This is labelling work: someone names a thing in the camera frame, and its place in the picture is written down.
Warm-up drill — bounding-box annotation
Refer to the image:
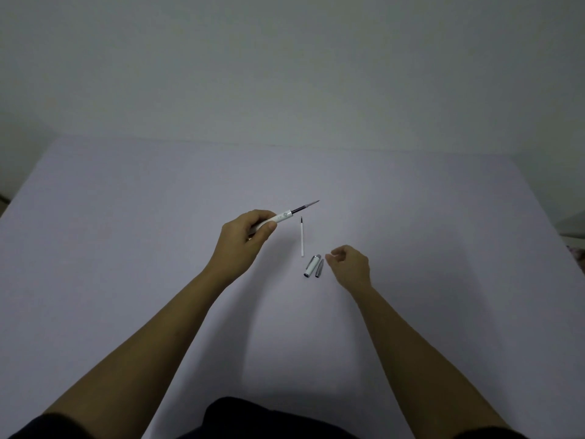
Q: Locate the person's right hand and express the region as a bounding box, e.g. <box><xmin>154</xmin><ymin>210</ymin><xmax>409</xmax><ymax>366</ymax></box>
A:
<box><xmin>324</xmin><ymin>245</ymin><xmax>372</xmax><ymax>291</ymax></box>

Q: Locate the person's left hand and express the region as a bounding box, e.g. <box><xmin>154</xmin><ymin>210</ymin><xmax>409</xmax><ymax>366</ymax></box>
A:
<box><xmin>207</xmin><ymin>209</ymin><xmax>278</xmax><ymax>283</ymax></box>

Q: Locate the white pen barrel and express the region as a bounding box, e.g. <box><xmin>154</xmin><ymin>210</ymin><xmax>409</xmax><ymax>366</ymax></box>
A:
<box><xmin>249</xmin><ymin>208</ymin><xmax>294</xmax><ymax>237</ymax></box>

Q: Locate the person's right forearm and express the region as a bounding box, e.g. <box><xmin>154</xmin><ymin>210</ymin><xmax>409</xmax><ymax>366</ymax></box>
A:
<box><xmin>350</xmin><ymin>284</ymin><xmax>512</xmax><ymax>439</ymax></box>

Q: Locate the person's left forearm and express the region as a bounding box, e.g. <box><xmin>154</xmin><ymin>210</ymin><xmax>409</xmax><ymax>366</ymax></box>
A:
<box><xmin>43</xmin><ymin>266</ymin><xmax>229</xmax><ymax>439</ymax></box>

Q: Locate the person's black shirt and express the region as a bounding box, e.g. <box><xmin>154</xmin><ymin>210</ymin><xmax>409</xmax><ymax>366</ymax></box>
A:
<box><xmin>8</xmin><ymin>396</ymin><xmax>532</xmax><ymax>439</ymax></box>

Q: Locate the pinkish patterned object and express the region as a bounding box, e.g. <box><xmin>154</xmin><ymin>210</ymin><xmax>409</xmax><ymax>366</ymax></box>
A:
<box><xmin>567</xmin><ymin>244</ymin><xmax>585</xmax><ymax>274</ymax></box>

